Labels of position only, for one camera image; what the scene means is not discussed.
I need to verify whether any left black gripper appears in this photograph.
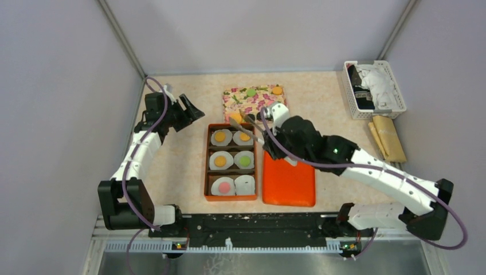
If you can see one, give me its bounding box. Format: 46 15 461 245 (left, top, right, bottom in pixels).
161 93 203 132

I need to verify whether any yellow cookie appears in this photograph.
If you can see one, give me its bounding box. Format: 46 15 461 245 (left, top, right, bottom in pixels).
214 131 226 143
239 132 252 142
214 155 227 167
272 86 283 95
229 113 243 124

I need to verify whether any green cookie packed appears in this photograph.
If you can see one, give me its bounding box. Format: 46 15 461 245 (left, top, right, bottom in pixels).
239 156 252 167

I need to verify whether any pink cookie packed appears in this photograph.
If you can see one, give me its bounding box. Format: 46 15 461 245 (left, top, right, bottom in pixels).
218 182 232 194

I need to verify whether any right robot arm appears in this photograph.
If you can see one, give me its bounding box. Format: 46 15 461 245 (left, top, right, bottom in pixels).
261 115 454 241

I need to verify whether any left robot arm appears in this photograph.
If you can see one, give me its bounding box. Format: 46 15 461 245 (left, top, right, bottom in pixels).
97 84 205 237

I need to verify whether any white paper cup top-left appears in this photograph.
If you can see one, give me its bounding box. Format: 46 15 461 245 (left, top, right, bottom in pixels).
210 129 233 147

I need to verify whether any orange box lid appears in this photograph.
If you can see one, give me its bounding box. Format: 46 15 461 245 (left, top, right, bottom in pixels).
262 152 316 207

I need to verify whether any white paper cup top-right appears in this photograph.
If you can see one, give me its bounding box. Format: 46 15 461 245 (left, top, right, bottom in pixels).
233 131 254 146

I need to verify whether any white paper cup middle-left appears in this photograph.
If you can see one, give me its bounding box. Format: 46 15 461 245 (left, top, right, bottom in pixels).
209 151 234 171

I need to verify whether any white paper cup middle-right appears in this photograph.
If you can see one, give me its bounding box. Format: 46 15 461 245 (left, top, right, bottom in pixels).
234 151 254 170

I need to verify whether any floral cookie tray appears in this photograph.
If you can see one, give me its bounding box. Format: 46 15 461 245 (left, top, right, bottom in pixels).
222 84 288 123

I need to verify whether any white paper cup bottom-right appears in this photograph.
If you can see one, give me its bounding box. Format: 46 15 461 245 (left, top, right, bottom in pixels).
234 175 256 195

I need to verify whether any black item in basket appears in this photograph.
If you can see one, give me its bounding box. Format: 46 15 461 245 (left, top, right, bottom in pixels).
347 65 375 110

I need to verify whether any orange cookie box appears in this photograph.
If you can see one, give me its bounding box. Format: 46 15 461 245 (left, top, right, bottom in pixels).
203 124 258 202

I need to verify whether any white paper cup bottom-left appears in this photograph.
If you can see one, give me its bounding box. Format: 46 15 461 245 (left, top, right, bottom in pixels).
210 177 236 196

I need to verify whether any white plastic basket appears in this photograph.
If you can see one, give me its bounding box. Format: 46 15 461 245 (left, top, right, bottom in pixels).
342 60 407 119

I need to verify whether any white cloth in basket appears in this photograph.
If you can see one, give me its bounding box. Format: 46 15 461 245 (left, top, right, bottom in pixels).
356 64 399 110

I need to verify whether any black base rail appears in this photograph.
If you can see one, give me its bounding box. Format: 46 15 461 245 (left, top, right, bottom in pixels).
148 212 373 248

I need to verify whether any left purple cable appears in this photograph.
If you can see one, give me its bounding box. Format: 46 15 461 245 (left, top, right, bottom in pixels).
121 77 168 275

